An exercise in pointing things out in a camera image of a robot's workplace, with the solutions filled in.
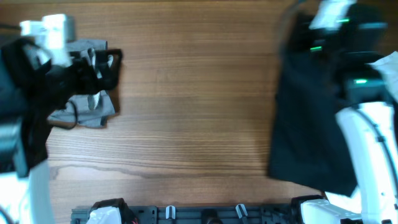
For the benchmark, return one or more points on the black shorts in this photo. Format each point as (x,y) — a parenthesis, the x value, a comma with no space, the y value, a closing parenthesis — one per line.
(307,145)

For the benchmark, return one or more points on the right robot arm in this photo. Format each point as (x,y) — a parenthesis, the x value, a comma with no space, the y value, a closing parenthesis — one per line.
(346,112)

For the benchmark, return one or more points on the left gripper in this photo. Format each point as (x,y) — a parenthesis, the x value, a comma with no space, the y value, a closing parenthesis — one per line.
(93,84)

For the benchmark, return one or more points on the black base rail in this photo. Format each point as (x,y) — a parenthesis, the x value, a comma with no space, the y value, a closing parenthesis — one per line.
(266,214)

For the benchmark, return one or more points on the white t-shirt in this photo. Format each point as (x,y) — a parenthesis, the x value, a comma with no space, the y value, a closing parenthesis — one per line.
(388,68)

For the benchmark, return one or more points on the folded grey shorts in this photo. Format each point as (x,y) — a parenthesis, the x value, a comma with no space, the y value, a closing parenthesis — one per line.
(93,110)

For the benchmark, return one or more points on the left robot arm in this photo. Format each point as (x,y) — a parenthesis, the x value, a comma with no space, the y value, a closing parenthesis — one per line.
(33,86)

